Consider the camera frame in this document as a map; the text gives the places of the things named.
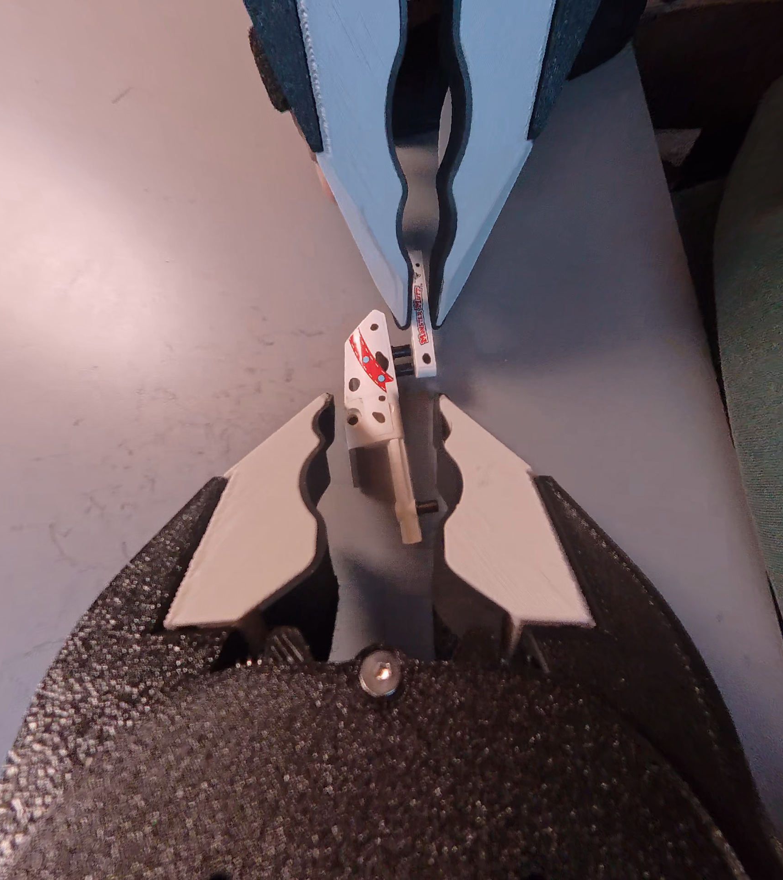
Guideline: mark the person's green shirt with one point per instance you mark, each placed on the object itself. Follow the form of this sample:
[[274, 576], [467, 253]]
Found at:
[[776, 344]]

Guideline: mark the white spotted lego assembly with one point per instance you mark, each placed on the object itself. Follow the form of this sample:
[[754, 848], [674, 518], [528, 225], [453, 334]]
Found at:
[[367, 412]]

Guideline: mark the white lego beam with sticker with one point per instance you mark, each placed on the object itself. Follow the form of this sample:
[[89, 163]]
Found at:
[[424, 350]]

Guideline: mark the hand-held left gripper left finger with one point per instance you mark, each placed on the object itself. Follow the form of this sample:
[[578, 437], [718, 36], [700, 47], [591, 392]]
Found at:
[[254, 536]]

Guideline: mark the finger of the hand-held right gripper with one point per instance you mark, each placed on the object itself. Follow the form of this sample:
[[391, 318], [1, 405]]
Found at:
[[494, 124], [357, 137]]

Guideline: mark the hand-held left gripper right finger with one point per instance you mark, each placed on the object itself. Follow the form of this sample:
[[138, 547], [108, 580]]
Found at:
[[508, 543]]

